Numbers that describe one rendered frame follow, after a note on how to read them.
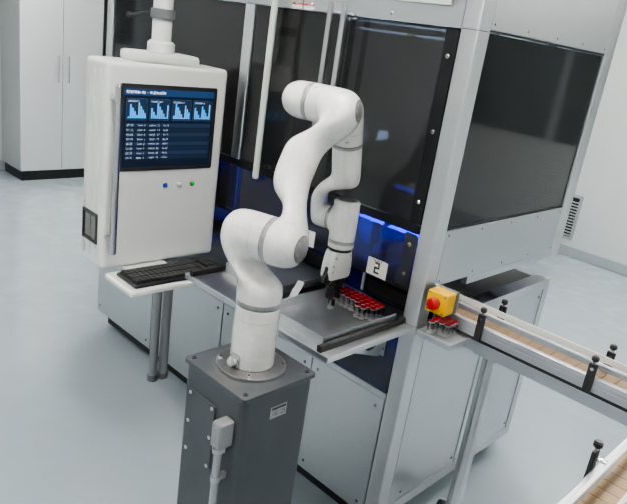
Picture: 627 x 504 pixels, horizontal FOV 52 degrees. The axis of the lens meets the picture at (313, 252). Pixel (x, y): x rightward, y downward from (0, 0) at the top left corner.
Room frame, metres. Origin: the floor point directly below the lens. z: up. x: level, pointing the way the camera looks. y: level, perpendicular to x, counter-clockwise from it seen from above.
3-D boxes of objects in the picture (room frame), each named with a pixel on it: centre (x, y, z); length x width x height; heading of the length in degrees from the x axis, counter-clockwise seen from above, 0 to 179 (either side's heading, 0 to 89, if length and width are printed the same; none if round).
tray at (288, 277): (2.19, 0.09, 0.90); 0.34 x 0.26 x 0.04; 138
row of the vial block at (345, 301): (1.96, -0.16, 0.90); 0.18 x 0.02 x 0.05; 47
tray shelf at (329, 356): (2.02, 0.01, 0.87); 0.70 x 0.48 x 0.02; 48
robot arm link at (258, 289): (1.56, 0.15, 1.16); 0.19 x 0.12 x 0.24; 63
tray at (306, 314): (1.88, -0.09, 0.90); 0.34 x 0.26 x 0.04; 137
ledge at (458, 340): (1.90, -0.46, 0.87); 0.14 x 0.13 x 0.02; 138
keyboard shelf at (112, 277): (2.27, 0.54, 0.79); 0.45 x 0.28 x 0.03; 136
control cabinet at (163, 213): (2.41, 0.66, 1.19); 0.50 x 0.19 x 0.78; 136
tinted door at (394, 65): (2.09, -0.17, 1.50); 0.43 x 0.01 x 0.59; 48
